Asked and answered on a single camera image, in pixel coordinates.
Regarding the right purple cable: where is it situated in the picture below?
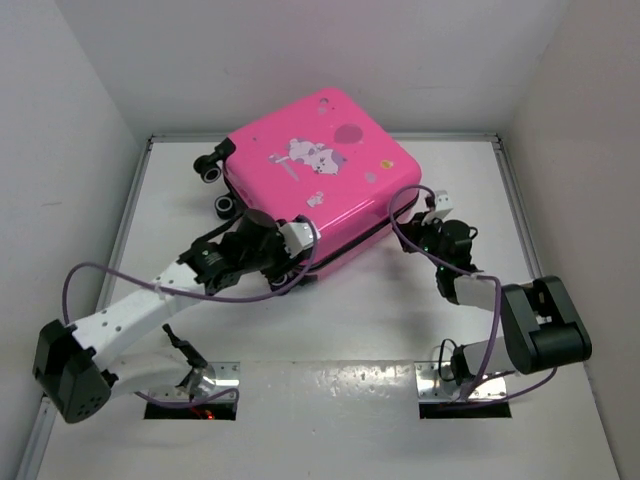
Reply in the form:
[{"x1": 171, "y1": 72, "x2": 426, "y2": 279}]
[{"x1": 388, "y1": 184, "x2": 559, "y2": 406}]

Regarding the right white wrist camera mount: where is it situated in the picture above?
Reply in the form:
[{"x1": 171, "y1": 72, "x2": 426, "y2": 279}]
[{"x1": 425, "y1": 190, "x2": 454, "y2": 221}]

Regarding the pink suitcase with dark lining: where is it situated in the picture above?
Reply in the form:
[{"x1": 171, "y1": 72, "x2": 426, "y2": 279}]
[{"x1": 193, "y1": 88, "x2": 422, "y2": 280}]

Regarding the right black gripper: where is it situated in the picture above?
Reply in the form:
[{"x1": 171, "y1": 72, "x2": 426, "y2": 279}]
[{"x1": 395, "y1": 211, "x2": 448, "y2": 271}]

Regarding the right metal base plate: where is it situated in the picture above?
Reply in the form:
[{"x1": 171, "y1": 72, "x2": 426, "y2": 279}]
[{"x1": 414, "y1": 361, "x2": 507, "y2": 404}]

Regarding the metal base plate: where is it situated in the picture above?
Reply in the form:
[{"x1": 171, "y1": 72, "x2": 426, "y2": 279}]
[
  {"x1": 414, "y1": 361, "x2": 507, "y2": 404},
  {"x1": 145, "y1": 362, "x2": 240, "y2": 403}
]

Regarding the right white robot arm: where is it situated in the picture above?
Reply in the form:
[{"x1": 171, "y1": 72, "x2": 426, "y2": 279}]
[{"x1": 394, "y1": 214, "x2": 593, "y2": 387}]

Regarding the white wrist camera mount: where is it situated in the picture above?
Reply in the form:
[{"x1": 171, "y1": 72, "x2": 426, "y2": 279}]
[
  {"x1": 425, "y1": 190, "x2": 454, "y2": 221},
  {"x1": 278, "y1": 221, "x2": 318, "y2": 258}
]

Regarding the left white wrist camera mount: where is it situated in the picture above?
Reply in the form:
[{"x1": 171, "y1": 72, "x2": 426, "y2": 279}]
[{"x1": 278, "y1": 221, "x2": 318, "y2": 258}]

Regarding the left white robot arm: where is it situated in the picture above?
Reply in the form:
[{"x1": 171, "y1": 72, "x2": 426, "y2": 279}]
[{"x1": 33, "y1": 209, "x2": 321, "y2": 424}]

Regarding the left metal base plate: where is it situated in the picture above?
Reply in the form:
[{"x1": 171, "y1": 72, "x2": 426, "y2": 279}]
[{"x1": 145, "y1": 362, "x2": 240, "y2": 403}]

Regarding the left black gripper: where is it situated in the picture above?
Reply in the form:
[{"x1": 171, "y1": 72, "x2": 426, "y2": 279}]
[{"x1": 240, "y1": 218, "x2": 304, "y2": 281}]

